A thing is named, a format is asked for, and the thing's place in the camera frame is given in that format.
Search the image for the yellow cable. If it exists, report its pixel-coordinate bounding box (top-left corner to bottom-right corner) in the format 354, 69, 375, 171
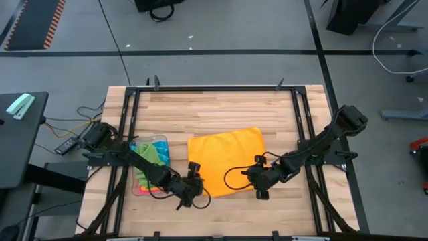
43, 116, 102, 139

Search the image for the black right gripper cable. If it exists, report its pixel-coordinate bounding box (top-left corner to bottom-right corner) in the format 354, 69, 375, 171
223, 151, 288, 191

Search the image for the grey desk frame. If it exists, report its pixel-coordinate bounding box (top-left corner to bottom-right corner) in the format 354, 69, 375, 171
364, 0, 425, 31

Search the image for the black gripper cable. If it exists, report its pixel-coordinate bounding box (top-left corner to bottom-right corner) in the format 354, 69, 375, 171
223, 151, 288, 191
146, 185, 212, 210

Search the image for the black table crossbeam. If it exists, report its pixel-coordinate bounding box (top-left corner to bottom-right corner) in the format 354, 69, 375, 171
25, 163, 87, 195

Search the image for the red cart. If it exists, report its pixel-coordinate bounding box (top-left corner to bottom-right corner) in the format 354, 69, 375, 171
409, 137, 428, 195

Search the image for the black side table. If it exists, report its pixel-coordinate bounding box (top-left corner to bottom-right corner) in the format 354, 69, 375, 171
0, 92, 49, 190

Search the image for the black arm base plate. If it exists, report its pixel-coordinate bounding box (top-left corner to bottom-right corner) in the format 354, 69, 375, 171
87, 140, 136, 167
297, 139, 359, 165

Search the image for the mint green stapler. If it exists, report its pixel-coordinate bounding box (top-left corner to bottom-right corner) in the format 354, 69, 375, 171
5, 93, 36, 121

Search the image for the black cabinet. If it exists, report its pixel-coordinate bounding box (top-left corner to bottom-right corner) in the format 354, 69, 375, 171
326, 0, 391, 36

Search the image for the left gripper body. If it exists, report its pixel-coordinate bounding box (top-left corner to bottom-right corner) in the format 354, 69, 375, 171
175, 161, 205, 211

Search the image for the green microfiber towel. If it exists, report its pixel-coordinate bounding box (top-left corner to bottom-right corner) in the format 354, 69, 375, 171
135, 167, 151, 188
133, 143, 167, 168

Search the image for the black box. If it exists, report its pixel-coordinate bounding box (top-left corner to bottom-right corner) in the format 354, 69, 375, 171
134, 0, 185, 13

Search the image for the black orange-edged floor mat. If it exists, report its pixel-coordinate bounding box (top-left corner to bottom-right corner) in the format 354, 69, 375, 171
3, 0, 67, 52

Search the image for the black coiled cable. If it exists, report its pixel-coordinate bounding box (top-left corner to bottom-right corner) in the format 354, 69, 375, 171
148, 3, 175, 23

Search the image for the grey desk foot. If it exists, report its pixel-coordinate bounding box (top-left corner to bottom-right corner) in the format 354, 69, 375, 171
381, 108, 428, 121

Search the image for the clear plastic bin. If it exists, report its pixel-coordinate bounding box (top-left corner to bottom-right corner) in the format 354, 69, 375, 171
131, 135, 172, 197

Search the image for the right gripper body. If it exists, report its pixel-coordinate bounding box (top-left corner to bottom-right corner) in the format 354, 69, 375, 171
240, 154, 280, 201

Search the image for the black power adapter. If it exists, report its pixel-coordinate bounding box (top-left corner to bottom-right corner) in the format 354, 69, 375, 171
54, 136, 80, 157

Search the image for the white floor cable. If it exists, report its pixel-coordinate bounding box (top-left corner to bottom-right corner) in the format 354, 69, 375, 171
372, 0, 428, 75

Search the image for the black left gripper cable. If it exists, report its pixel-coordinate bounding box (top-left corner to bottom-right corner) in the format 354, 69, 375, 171
146, 185, 212, 210

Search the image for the thin black floor cable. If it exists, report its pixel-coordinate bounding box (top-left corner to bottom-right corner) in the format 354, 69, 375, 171
98, 0, 132, 86

